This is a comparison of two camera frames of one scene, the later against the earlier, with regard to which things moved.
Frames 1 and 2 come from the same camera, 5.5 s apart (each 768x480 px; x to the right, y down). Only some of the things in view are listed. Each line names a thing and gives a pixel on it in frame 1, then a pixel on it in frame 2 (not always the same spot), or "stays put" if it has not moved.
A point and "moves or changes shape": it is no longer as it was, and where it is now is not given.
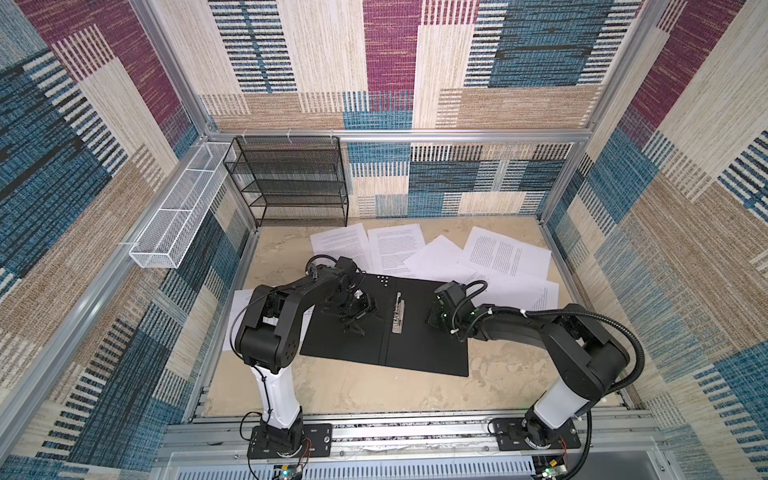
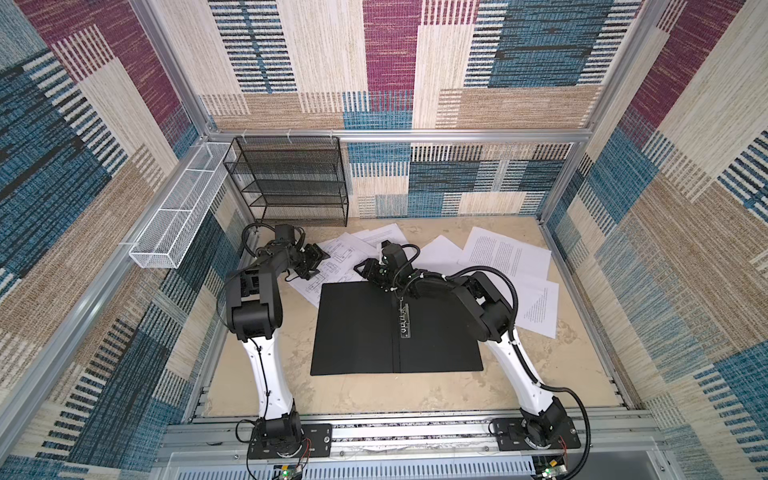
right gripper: x=433 y=318 to x=368 y=271
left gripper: x=368 y=308 to x=316 y=258
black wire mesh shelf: x=290 y=177 stays put
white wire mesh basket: x=164 y=240 stays put
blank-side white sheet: x=438 y=260 stays put
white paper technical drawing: x=238 y=312 moves or changes shape
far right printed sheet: x=505 y=255 stays put
